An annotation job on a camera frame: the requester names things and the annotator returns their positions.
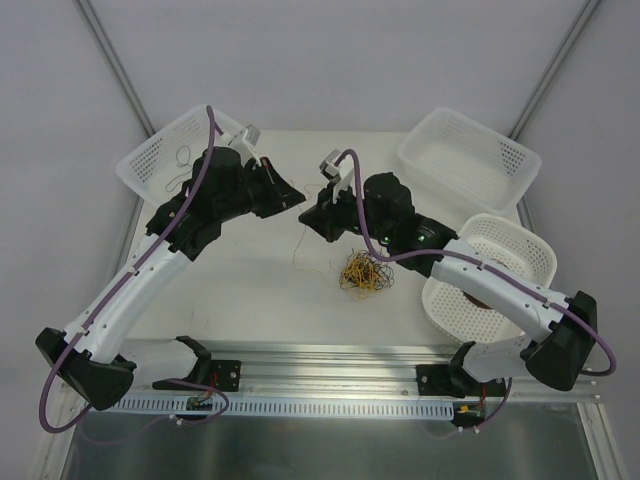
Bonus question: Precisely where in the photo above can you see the yellow and dark cables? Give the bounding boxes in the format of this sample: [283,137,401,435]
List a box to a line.
[291,227,399,302]

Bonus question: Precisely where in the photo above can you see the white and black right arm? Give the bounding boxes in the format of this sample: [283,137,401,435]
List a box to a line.
[299,173,597,398]

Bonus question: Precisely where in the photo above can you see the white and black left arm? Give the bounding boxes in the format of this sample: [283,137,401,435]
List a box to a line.
[36,147,305,411]

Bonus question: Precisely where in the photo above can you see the white basket far left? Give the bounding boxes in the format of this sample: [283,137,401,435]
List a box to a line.
[116,105,245,208]

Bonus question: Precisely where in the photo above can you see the white basket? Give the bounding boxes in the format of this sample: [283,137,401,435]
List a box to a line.
[397,107,542,216]
[422,214,557,343]
[116,105,245,208]

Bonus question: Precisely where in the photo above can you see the white basket far right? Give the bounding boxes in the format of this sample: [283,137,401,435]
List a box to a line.
[397,107,542,216]

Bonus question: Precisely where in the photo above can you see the white basket near right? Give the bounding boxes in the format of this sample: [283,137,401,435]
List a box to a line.
[422,214,557,343]

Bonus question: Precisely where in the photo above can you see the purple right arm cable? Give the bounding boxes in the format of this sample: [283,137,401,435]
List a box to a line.
[334,148,617,377]

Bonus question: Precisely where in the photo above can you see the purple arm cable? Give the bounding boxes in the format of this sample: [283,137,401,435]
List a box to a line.
[38,104,224,434]
[334,148,617,377]

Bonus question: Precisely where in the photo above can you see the dark cable in left basket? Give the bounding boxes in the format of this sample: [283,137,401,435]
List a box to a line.
[164,144,201,193]

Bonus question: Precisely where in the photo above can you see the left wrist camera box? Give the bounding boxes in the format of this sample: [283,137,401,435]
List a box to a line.
[220,125,261,165]

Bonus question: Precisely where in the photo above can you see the brown cable coil in basket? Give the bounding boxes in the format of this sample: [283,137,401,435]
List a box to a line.
[462,257,521,311]

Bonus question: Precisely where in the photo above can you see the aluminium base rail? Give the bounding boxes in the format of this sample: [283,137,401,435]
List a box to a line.
[62,339,601,404]

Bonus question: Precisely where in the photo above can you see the white slotted cable duct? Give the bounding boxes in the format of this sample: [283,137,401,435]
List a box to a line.
[107,393,454,422]

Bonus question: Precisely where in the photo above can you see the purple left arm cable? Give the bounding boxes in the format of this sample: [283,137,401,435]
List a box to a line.
[38,104,224,434]

